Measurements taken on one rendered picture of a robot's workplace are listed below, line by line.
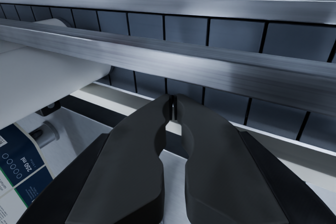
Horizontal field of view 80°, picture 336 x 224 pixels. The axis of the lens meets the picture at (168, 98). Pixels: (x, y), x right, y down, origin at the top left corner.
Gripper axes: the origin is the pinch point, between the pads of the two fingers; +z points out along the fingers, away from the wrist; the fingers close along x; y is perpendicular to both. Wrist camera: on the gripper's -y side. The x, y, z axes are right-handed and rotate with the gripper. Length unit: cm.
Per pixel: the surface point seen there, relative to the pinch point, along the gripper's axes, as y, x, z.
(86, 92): 3.7, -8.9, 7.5
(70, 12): -3.3, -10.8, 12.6
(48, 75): 0.0, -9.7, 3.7
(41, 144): 19.5, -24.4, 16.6
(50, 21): -2.5, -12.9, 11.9
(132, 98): 3.7, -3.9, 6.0
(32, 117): 18.4, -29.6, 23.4
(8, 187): 23.2, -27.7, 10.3
